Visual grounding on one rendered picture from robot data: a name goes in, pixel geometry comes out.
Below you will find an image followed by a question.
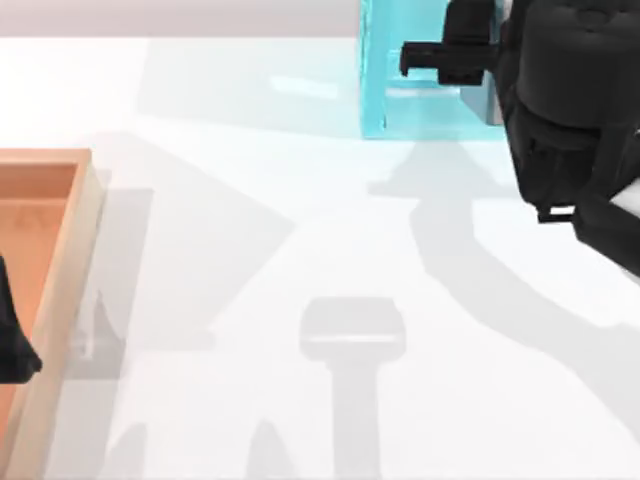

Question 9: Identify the shallow salmon-coloured box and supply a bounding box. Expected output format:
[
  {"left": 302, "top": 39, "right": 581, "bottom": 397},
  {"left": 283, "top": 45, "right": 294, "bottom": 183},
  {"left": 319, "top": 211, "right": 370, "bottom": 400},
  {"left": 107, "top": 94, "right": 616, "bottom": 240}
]
[{"left": 0, "top": 147, "right": 107, "bottom": 480}]

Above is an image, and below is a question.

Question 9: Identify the light blue rack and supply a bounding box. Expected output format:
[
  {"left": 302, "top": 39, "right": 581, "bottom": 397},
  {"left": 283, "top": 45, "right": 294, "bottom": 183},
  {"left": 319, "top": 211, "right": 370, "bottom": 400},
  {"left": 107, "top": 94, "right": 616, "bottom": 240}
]
[{"left": 356, "top": 0, "right": 512, "bottom": 142}]

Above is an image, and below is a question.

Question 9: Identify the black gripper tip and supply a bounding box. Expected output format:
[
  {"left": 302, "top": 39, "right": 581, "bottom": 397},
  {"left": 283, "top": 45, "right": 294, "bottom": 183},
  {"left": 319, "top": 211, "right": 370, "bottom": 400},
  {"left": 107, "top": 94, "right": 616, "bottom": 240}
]
[{"left": 0, "top": 254, "right": 44, "bottom": 387}]

